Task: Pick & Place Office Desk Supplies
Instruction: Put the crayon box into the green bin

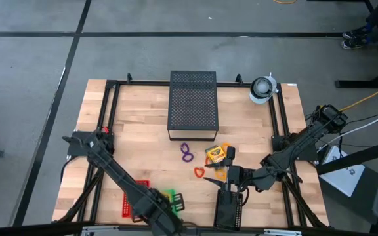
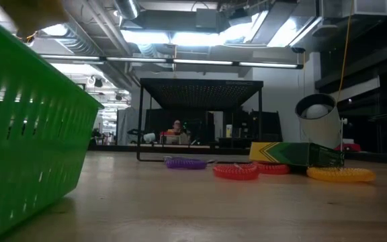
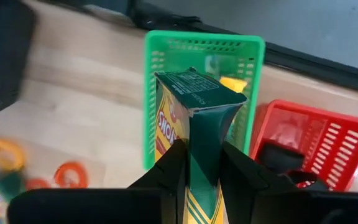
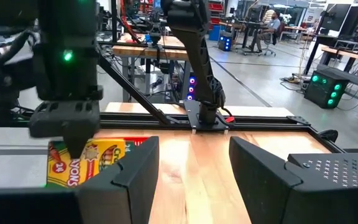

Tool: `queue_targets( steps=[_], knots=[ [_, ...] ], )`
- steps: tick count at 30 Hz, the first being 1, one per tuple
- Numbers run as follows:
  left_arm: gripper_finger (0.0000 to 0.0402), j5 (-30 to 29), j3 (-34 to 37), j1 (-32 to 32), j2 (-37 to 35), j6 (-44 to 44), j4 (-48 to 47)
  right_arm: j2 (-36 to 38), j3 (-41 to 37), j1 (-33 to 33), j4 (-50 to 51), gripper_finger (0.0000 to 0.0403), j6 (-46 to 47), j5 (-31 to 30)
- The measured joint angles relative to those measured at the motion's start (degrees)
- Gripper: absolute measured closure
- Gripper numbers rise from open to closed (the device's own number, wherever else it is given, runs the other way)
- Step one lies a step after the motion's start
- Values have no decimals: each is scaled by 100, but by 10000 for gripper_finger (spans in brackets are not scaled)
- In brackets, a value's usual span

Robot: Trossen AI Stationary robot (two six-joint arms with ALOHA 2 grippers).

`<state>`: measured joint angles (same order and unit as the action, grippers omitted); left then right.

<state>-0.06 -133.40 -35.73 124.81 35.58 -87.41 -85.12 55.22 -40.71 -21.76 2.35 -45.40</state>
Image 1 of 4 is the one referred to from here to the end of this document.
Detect white cable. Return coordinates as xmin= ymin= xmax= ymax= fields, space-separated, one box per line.
xmin=316 ymin=106 xmax=378 ymax=152

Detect black crossbeam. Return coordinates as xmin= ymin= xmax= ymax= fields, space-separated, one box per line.
xmin=0 ymin=221 xmax=378 ymax=236

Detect black aluminium table frame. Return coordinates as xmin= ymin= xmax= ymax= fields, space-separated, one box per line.
xmin=52 ymin=72 xmax=329 ymax=229

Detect black desk leg frame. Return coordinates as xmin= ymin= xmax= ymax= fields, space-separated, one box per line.
xmin=335 ymin=0 xmax=378 ymax=90

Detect red plastic basket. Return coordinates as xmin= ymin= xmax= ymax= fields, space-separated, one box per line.
xmin=121 ymin=179 xmax=150 ymax=220

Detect white box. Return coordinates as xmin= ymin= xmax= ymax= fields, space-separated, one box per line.
xmin=318 ymin=145 xmax=366 ymax=198

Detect black mesh basket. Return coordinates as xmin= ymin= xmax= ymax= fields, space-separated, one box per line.
xmin=213 ymin=189 xmax=244 ymax=229

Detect yellow extension cable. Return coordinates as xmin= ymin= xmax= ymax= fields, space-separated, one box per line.
xmin=338 ymin=78 xmax=378 ymax=113

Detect black cable bundle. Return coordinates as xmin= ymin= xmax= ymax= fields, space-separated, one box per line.
xmin=305 ymin=109 xmax=378 ymax=155

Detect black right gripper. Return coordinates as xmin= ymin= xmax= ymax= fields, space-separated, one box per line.
xmin=203 ymin=146 xmax=259 ymax=195

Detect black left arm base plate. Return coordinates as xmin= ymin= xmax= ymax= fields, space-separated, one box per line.
xmin=66 ymin=130 xmax=115 ymax=158

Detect black perforated metal shelf riser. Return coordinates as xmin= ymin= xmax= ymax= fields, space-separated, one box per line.
xmin=166 ymin=70 xmax=219 ymax=142

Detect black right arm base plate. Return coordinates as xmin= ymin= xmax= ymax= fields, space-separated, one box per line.
xmin=271 ymin=134 xmax=318 ymax=162

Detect yellow green Crayola crayon box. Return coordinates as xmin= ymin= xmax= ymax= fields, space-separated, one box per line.
xmin=204 ymin=144 xmax=227 ymax=164

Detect green plastic basket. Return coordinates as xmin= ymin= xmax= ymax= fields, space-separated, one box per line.
xmin=161 ymin=188 xmax=180 ymax=217

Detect black desk beam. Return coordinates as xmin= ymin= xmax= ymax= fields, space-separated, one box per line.
xmin=315 ymin=136 xmax=378 ymax=176

